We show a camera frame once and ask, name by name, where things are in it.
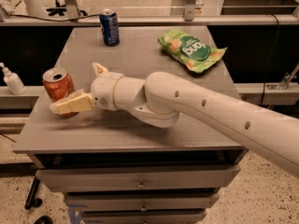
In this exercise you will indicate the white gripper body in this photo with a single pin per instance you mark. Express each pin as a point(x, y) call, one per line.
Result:
point(103, 91)

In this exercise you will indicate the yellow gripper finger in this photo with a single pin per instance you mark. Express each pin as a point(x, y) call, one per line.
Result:
point(99, 69)
point(75, 102)

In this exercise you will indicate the red coke can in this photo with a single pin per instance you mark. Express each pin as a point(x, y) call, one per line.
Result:
point(58, 83)

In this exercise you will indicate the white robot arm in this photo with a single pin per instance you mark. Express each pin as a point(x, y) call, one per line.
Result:
point(160, 98)

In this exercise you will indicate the blue soda can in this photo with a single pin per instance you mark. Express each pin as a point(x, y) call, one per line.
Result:
point(110, 27)

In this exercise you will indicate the green rice chip bag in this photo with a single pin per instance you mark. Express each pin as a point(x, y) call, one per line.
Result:
point(190, 50)

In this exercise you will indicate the white pump bottle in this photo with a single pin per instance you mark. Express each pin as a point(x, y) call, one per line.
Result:
point(13, 81)

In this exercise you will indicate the grey drawer cabinet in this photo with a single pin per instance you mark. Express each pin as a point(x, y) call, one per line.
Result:
point(115, 169)

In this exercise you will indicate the grey metal rail frame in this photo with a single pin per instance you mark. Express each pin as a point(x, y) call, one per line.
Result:
point(183, 12)

